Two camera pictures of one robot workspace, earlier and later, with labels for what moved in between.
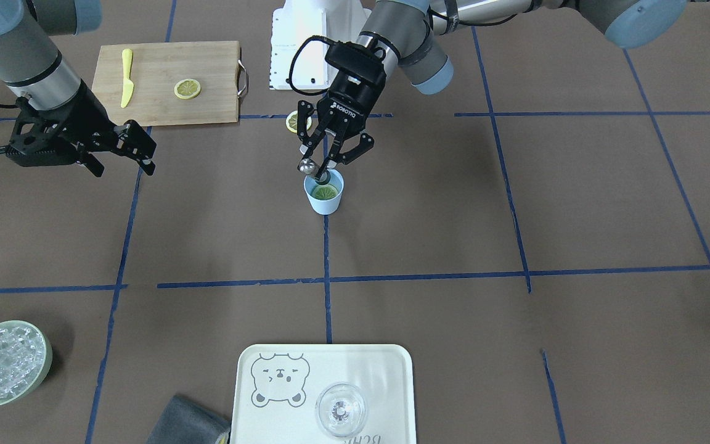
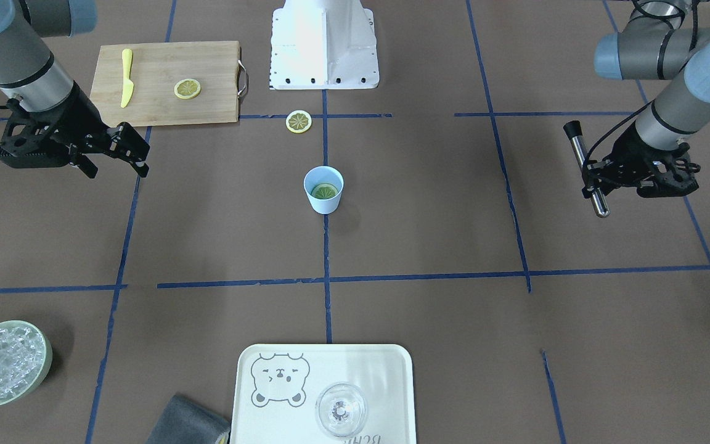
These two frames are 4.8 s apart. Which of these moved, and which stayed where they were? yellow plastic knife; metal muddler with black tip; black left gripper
Moved: metal muddler with black tip; black left gripper
Stayed: yellow plastic knife
